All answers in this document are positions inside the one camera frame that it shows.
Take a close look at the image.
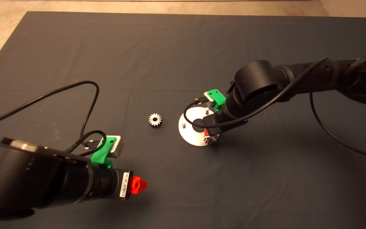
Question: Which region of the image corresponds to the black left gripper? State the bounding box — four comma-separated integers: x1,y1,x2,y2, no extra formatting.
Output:
89,168,148,200

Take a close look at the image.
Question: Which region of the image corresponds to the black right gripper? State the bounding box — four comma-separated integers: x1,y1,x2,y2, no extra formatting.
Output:
202,106,248,137

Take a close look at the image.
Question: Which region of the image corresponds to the round metal carrier plate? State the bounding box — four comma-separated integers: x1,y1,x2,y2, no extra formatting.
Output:
178,108,218,147

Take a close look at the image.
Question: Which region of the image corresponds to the dark grey table cloth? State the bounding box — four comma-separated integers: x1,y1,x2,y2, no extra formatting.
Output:
0,12,366,229

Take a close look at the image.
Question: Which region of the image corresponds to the green right camera mount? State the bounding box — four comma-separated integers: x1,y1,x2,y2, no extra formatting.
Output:
209,89,226,112

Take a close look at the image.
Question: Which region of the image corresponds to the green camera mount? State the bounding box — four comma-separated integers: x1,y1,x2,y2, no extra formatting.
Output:
91,136,117,169
209,89,226,112

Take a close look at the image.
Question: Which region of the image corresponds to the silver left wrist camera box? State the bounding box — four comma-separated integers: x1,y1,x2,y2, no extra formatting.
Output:
108,136,125,158

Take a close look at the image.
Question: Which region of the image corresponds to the green left camera mount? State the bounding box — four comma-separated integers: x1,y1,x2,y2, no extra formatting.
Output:
91,136,117,169

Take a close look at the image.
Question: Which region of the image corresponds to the black left camera cable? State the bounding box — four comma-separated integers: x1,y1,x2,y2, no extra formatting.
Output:
0,80,107,157

